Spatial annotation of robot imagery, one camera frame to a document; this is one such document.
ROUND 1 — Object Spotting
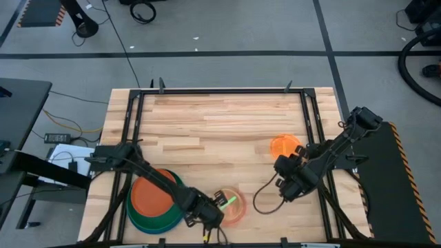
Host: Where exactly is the large black hazard-striped mat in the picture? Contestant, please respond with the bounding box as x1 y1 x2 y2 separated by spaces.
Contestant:
344 121 437 245

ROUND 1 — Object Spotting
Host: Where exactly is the thin black floor cable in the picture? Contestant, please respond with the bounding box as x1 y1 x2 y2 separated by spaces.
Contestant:
48 90 110 105

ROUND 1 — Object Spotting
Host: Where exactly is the black power adapter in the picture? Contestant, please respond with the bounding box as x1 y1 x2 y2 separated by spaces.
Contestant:
43 133 72 144

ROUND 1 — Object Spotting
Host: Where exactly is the yellow floor cable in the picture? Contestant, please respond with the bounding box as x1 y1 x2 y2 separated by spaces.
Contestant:
43 109 104 134

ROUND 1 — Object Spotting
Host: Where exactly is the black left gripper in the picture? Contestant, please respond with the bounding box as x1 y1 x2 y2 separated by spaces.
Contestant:
185 189 227 229

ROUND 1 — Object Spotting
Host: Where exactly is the thick black hose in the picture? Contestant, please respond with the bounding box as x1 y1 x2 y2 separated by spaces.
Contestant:
398 27 441 107

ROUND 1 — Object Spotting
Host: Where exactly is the orange translucent small plate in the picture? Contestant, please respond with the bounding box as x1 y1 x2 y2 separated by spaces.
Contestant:
269 133 304 161

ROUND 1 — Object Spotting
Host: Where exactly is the person's shoe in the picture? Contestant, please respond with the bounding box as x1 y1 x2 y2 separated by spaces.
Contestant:
422 63 441 79

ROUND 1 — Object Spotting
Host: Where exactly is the long black floor cable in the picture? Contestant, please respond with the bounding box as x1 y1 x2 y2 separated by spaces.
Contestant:
101 0 141 89

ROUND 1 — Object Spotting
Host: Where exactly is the black aluminium table frame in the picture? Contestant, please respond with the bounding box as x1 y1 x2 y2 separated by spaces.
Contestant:
103 87 345 248

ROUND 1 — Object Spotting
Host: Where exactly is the black equipment case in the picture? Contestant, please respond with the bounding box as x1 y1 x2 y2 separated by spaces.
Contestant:
404 0 441 48

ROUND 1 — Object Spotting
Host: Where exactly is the black metal beam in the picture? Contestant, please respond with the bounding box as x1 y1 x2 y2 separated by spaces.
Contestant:
12 151 92 189

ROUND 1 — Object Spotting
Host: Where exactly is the orange-red plastic plate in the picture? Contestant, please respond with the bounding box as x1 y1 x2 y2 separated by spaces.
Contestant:
130 167 178 218

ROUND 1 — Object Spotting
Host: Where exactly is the black desk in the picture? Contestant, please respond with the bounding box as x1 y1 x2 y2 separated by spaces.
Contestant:
0 78 52 228

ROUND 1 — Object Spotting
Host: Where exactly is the large blue plastic plate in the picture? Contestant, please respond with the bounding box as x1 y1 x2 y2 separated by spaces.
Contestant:
126 192 185 236

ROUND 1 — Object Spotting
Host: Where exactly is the coiled black cable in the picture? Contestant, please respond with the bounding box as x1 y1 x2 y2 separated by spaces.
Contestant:
130 1 157 24

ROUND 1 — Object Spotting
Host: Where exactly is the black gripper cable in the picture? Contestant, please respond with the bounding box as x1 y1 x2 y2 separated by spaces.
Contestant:
202 225 229 245
252 172 287 216

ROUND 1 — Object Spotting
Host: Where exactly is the lime translucent small plate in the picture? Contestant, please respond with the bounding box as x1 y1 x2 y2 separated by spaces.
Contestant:
220 188 246 225

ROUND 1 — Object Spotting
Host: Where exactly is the black cable bundle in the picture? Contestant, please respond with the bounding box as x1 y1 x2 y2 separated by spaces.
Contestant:
84 170 134 244
316 170 366 240

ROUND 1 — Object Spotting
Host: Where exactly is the pink translucent small plate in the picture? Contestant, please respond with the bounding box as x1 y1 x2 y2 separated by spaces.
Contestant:
215 186 248 227

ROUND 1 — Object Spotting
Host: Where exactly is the small black hazard-striped mat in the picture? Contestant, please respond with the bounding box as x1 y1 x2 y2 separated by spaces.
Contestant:
16 0 66 28

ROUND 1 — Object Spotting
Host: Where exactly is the black stand base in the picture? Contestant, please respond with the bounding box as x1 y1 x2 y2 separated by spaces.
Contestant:
60 0 100 39

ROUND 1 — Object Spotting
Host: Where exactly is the large teal plastic plate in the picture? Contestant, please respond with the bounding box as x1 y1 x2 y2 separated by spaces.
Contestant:
126 168 186 234

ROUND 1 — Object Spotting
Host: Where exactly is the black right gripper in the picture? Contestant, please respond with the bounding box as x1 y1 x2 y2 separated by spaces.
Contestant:
275 145 320 203

